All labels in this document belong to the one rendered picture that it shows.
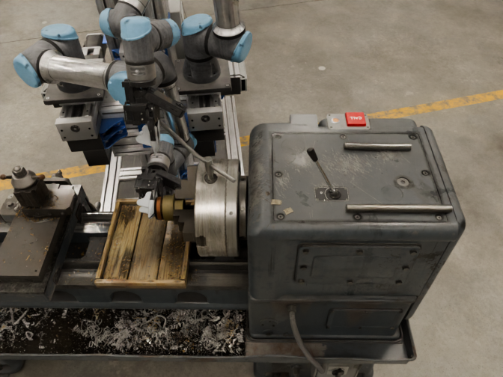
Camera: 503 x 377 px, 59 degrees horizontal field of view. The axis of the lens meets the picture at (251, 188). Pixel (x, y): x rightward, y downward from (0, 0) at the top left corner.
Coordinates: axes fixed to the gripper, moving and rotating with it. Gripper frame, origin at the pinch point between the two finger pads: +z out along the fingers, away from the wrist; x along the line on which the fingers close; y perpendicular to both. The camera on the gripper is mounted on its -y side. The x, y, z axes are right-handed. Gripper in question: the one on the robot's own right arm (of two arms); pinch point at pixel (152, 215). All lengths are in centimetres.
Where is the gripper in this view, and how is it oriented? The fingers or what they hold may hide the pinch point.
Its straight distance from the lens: 145.5
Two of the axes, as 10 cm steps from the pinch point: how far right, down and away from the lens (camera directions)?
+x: -0.2, -6.6, -7.5
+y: -10.0, -0.2, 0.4
